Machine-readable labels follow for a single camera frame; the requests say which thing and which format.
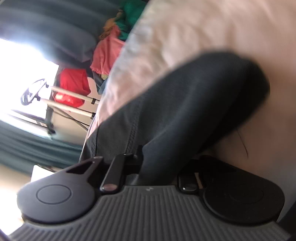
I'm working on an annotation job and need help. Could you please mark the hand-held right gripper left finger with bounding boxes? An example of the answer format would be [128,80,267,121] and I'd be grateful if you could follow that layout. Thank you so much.
[60,145,144,192]

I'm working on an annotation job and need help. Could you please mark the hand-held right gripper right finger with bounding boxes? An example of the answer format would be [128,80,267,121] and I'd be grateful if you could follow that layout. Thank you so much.
[178,155,234,194]

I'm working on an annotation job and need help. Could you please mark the black pants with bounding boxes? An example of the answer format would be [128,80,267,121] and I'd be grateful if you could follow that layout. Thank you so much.
[80,52,271,186]

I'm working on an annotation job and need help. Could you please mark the teal curtain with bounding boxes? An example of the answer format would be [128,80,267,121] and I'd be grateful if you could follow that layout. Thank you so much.
[0,125,85,175]

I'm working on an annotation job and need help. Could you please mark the garment steamer stand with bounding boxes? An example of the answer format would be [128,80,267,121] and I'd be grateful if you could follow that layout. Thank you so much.
[20,78,100,135]

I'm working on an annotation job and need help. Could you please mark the red cloth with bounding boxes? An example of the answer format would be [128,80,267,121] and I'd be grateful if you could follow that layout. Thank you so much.
[52,68,91,108]

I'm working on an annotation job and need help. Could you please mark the pink cloth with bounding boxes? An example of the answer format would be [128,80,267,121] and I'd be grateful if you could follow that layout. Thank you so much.
[90,25,127,76]

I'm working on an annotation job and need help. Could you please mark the tan cloth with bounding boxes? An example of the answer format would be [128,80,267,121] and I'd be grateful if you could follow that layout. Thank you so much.
[99,11,123,39]

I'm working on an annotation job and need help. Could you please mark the bed with pale pink sheet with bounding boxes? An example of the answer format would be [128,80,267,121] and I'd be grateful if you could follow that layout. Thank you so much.
[87,0,296,224]

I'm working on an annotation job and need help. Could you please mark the green cloth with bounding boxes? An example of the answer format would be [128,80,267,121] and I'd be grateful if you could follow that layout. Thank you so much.
[116,0,149,41]

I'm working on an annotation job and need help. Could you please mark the grey blue curtain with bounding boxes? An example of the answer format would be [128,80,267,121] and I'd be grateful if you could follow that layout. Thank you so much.
[0,0,123,64]

